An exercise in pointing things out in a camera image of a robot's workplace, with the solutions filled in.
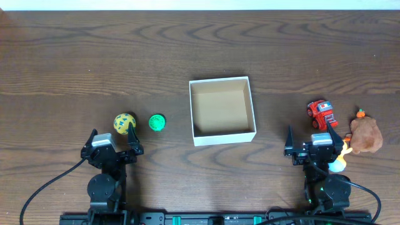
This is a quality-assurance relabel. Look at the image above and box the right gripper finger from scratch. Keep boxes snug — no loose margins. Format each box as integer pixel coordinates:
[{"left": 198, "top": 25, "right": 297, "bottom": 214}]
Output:
[
  {"left": 284, "top": 126, "right": 294, "bottom": 149},
  {"left": 327, "top": 123, "right": 343, "bottom": 147}
]

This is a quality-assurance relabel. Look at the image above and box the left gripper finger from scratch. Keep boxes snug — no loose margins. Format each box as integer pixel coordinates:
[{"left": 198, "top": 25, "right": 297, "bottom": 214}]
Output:
[
  {"left": 127, "top": 122, "right": 141, "bottom": 150},
  {"left": 84, "top": 129, "right": 98, "bottom": 147}
]

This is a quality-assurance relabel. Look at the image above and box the orange duck toy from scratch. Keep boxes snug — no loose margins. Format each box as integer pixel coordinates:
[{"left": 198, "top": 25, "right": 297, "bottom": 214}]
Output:
[{"left": 329, "top": 134, "right": 353, "bottom": 173}]

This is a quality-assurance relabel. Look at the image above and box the yellow ball with blue marks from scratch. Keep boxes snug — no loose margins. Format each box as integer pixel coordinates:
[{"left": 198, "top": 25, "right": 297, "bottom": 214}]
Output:
[{"left": 113, "top": 113, "right": 136, "bottom": 134}]

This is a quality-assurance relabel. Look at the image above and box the brown plush toy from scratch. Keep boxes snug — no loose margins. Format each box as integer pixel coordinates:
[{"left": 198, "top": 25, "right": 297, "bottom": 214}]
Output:
[{"left": 349, "top": 109, "right": 383, "bottom": 154}]

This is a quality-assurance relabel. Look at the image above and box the green ridged ball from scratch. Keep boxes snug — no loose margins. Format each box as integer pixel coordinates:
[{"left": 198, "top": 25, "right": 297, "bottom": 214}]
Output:
[{"left": 149, "top": 114, "right": 166, "bottom": 132}]

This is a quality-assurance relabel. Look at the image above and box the red toy truck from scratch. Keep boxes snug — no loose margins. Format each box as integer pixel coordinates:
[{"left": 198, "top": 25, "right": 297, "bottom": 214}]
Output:
[{"left": 307, "top": 99, "right": 338, "bottom": 131}]

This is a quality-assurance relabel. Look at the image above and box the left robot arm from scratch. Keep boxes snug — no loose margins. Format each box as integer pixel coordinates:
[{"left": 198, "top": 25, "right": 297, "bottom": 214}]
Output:
[{"left": 81, "top": 122, "right": 144, "bottom": 224}]

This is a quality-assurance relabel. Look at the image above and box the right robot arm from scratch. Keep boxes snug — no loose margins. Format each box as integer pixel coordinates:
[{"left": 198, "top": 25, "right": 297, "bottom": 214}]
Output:
[{"left": 284, "top": 126, "right": 351, "bottom": 215}]

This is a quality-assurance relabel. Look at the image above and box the white cardboard box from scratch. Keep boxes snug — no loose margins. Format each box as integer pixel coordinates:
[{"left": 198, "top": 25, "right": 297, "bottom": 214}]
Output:
[{"left": 189, "top": 76, "right": 257, "bottom": 146}]

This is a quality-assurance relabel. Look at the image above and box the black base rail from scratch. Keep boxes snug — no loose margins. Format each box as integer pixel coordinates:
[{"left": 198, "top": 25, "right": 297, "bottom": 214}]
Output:
[{"left": 59, "top": 211, "right": 373, "bottom": 225}]

